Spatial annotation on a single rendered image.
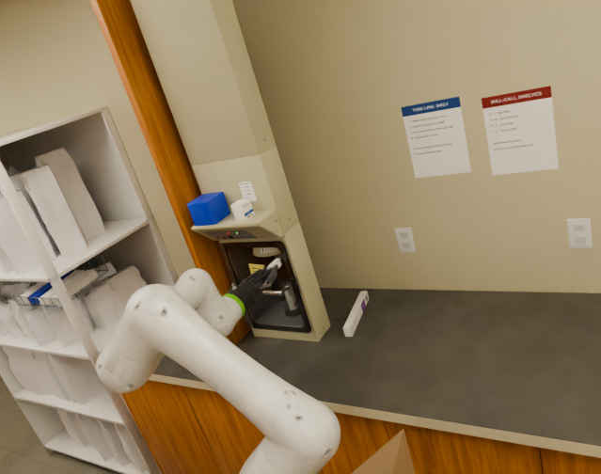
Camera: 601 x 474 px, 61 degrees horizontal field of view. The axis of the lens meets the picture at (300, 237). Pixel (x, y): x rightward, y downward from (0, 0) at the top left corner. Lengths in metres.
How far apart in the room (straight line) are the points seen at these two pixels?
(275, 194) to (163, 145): 0.45
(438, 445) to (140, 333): 1.00
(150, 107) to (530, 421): 1.55
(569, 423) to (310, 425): 0.77
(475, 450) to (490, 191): 0.88
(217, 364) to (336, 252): 1.33
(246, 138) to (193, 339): 0.86
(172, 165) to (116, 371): 0.96
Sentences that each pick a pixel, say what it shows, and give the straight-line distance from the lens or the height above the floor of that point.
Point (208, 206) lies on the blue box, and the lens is 1.81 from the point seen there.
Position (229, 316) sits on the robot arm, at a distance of 1.58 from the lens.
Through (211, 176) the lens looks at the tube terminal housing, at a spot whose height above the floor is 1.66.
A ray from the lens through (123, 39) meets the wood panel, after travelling 1.93.
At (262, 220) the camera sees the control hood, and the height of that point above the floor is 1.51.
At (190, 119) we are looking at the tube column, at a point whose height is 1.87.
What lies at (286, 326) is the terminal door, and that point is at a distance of 2.04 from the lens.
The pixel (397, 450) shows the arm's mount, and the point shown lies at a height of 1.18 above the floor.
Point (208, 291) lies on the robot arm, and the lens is 1.54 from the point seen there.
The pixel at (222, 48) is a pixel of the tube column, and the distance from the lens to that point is 1.71.
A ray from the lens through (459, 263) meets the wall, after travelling 2.12.
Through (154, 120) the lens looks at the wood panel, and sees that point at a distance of 1.93.
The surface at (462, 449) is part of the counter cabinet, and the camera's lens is 1.69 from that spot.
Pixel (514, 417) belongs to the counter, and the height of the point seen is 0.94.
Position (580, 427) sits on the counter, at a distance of 1.56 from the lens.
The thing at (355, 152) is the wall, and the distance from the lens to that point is 2.05.
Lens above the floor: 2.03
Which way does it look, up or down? 21 degrees down
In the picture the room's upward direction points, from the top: 17 degrees counter-clockwise
